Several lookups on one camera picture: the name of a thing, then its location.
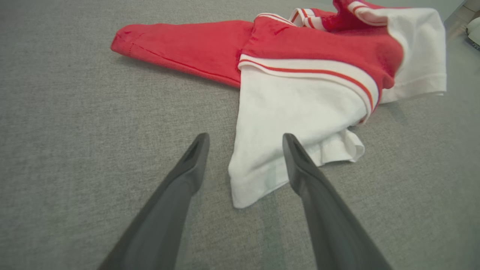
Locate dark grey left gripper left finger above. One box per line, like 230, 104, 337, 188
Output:
98, 132, 210, 270

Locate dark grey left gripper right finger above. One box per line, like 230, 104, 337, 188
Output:
282, 133, 393, 270

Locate red white-sleeved T-shirt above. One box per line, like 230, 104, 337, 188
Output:
110, 0, 447, 209

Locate white rounded object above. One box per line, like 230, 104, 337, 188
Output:
466, 17, 480, 51

